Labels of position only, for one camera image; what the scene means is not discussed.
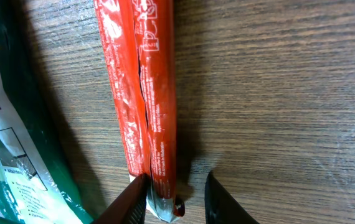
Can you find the red toothpaste tube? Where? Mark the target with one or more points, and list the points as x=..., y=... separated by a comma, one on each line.
x=138, y=44

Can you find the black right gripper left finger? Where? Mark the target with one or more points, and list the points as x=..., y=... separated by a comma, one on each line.
x=130, y=206

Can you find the green 3M gloves packet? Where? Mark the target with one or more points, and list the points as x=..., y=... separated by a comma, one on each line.
x=36, y=185

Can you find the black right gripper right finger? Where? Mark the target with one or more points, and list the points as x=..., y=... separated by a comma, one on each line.
x=221, y=207

